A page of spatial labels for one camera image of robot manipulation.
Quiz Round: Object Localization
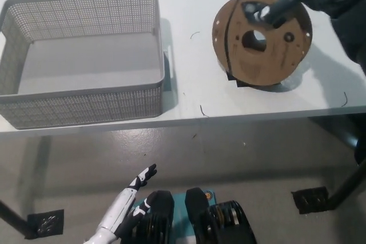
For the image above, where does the cardboard filament spool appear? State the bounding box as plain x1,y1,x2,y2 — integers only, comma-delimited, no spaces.
212,0,313,87

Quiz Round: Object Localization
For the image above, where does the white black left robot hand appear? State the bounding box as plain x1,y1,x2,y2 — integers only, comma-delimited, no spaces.
96,163,158,236

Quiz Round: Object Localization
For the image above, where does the black tape patch on table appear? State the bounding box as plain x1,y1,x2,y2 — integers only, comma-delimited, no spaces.
225,71,287,89

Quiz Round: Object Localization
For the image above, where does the black table leg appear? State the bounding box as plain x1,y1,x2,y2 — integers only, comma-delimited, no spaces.
0,199,35,239
328,157,366,210

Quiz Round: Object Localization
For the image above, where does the grey perforated plastic basket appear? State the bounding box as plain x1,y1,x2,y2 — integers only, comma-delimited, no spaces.
0,0,175,130

